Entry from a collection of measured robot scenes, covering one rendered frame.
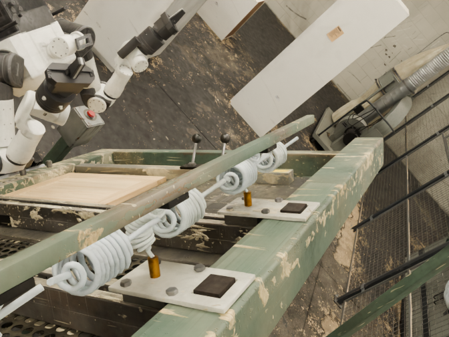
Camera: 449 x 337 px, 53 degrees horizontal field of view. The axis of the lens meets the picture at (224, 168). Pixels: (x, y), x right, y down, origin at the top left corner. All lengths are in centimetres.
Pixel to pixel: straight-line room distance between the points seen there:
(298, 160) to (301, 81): 348
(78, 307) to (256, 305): 30
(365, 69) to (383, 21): 462
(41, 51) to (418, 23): 830
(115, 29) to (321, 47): 216
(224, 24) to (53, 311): 593
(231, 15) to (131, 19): 266
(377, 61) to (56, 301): 898
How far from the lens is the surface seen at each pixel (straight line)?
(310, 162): 171
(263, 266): 71
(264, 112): 535
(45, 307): 86
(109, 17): 418
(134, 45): 180
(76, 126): 221
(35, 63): 160
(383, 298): 185
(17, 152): 147
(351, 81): 962
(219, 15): 656
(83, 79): 124
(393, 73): 713
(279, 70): 519
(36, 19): 170
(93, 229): 48
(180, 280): 67
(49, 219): 132
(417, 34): 944
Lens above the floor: 229
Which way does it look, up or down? 31 degrees down
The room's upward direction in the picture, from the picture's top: 51 degrees clockwise
